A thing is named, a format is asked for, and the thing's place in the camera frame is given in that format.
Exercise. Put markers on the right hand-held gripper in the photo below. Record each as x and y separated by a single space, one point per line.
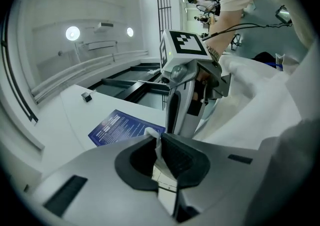
185 47

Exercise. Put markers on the person's right hand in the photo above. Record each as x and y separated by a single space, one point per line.
203 77

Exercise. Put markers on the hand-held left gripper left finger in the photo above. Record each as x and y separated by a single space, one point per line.
100 190

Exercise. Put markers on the black wall sensor box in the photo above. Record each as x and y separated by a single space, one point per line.
87 97

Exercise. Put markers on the person's right forearm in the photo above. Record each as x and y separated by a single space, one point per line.
222 30

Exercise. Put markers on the long black balcony railing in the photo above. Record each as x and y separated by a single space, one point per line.
15 90

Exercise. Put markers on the black office chair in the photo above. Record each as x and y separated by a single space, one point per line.
263 56

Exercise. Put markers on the black framed glass door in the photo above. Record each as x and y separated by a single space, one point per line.
140 87

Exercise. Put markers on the short black balcony railing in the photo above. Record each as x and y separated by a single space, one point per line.
163 0

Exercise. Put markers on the blue wall poster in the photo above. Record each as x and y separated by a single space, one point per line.
125 127

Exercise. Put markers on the white ceiling pipes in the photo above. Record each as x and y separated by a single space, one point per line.
87 70

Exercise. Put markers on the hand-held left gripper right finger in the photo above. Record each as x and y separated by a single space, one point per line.
220 170

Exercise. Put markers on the silver wrist watch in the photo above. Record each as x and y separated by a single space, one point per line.
213 53

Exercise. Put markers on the round ceiling light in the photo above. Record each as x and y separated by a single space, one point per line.
130 31
72 33

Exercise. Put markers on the white air conditioner unit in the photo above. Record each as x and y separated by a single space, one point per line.
103 25

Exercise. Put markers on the white cloth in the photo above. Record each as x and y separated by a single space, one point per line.
250 100

